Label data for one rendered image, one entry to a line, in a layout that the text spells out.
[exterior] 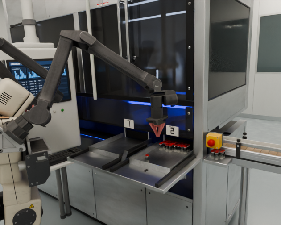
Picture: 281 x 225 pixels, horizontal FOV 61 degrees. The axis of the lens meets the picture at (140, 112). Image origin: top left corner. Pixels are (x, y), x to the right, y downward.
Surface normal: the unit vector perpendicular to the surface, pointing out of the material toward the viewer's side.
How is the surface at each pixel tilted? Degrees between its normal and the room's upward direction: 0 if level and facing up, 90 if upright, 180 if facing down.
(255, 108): 90
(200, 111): 90
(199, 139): 90
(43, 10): 90
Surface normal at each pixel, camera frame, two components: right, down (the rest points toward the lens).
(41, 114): 0.25, -0.11
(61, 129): 0.68, 0.14
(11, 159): 0.50, 0.17
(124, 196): -0.60, 0.20
